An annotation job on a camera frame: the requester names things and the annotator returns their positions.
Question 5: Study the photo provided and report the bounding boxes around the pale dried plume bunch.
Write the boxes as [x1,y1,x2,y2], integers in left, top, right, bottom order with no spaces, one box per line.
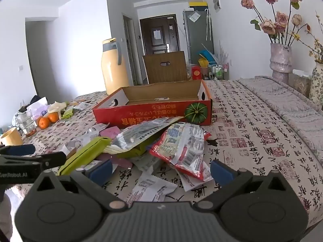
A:
[217,40,231,66]

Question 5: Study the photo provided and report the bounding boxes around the dark brown door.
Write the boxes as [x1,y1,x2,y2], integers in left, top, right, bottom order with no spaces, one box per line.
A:
[139,15,181,56]

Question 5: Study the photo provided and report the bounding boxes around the yellow mug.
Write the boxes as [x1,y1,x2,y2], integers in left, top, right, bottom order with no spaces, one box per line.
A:
[0,127,24,146]

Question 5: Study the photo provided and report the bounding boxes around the cream crumpled paper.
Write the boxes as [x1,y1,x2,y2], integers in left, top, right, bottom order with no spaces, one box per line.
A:
[48,101,67,120]

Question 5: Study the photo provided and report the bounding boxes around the metal storage rack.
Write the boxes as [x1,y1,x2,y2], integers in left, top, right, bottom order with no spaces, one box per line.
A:
[208,63,230,80]

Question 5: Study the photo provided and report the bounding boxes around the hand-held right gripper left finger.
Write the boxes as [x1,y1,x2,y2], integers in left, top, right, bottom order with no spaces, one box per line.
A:
[29,159,128,212]

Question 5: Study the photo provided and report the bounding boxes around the yellow and black box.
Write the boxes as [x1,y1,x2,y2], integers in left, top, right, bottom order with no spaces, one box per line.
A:
[189,1,209,11]

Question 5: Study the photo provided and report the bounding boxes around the red cardboard box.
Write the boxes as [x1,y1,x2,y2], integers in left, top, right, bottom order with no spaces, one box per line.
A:
[92,79,212,129]

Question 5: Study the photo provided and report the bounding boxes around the glass jar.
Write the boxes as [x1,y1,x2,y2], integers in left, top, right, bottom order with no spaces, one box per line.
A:
[291,73,312,97]

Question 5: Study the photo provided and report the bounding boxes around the red and white snack bag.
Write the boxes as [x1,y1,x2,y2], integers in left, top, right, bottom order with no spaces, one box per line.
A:
[149,122,212,180]

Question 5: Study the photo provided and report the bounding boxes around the grey refrigerator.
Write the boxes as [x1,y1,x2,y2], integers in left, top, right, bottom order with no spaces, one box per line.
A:
[183,9,214,65]

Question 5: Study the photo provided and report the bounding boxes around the glass cup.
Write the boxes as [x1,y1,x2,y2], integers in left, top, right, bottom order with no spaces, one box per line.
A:
[16,111,37,138]

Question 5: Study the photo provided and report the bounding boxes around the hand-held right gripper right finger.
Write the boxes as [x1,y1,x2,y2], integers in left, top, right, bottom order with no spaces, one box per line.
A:
[195,159,294,212]

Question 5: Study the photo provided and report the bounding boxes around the yellow thermos jug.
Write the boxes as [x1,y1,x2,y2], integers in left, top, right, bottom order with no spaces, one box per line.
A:
[101,38,130,96]

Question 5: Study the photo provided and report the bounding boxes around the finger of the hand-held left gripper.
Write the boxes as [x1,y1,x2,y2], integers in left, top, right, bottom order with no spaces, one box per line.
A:
[0,144,36,157]
[0,152,67,169]

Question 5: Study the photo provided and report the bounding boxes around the yellow blossom twigs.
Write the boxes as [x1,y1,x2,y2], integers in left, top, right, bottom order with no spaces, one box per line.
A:
[306,11,323,63]

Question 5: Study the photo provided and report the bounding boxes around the long silver snack packet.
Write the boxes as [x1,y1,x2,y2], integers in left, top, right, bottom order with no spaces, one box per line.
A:
[111,116,186,152]

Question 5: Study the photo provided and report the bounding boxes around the white umbrella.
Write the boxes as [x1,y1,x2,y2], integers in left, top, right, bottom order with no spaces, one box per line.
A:
[204,8,212,41]

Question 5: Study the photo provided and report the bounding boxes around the long green snack packet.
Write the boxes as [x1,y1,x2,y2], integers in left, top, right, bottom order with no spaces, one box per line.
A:
[58,137,111,175]
[103,141,152,158]

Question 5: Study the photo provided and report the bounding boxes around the floral patterned vase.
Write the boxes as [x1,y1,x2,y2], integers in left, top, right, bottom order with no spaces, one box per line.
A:
[309,62,323,107]

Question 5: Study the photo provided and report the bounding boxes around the blue plastic item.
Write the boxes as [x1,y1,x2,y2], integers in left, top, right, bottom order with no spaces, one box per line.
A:
[198,50,217,63]

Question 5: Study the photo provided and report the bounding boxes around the grey side door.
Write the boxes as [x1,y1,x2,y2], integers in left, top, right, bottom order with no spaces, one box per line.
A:
[122,13,138,86]

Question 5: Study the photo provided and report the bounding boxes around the wooden chair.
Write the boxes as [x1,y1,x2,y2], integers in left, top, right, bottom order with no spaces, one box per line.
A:
[143,51,188,84]

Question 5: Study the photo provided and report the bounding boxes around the dried pink roses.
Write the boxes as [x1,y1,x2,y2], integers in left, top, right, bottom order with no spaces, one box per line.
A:
[237,0,311,46]

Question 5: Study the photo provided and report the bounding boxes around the pink textured vase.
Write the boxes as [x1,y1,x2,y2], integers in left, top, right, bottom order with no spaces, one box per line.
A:
[270,43,293,82]

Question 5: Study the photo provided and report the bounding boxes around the grey quilted cloth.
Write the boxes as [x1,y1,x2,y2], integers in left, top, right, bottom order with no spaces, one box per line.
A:
[237,75,323,142]

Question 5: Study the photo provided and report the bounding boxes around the pink snack packet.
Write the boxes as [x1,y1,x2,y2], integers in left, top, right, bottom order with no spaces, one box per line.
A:
[100,126,122,139]
[96,154,133,168]

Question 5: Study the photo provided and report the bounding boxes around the purple plastic bag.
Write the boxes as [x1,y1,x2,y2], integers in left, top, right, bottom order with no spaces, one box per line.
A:
[30,97,49,119]

